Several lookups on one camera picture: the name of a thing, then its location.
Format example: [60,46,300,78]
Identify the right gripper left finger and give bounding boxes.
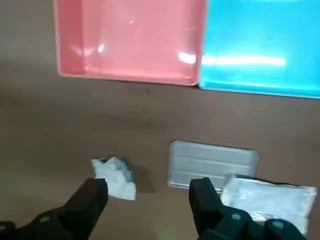
[0,177,109,240]

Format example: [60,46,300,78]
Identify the blue plastic box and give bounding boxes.
[197,0,320,100]

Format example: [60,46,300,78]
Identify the new face mask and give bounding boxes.
[220,174,319,237]

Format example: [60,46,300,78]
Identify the used face mask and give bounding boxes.
[91,156,138,201]

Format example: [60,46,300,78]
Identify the grey ribbed metal tray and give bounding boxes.
[166,140,260,195]

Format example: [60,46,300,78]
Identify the pink plastic box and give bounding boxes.
[53,0,208,87]

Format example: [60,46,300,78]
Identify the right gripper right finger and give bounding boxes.
[189,177,308,240]

